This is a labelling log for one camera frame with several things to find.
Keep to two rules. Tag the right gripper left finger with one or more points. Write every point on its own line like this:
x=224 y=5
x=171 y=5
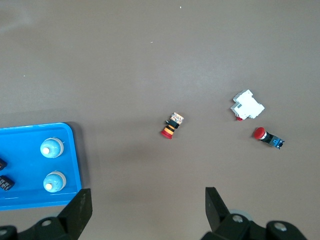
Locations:
x=65 y=220

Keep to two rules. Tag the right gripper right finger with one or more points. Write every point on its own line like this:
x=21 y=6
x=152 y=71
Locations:
x=220 y=222

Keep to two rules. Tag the light blue dome bell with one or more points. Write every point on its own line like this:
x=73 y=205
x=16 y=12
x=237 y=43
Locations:
x=52 y=148
x=54 y=181

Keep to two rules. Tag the black cylindrical capacitor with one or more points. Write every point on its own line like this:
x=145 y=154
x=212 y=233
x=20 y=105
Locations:
x=2 y=163
x=6 y=183

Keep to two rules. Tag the blue plastic tray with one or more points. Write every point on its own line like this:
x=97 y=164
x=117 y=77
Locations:
x=25 y=150

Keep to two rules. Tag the red mushroom push button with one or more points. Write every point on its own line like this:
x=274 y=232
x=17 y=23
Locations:
x=260 y=133

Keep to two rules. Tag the white circuit breaker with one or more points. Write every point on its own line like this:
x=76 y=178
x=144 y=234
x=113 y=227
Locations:
x=247 y=105

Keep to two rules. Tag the orange black red switch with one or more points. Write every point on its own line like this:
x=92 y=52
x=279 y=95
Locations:
x=171 y=125

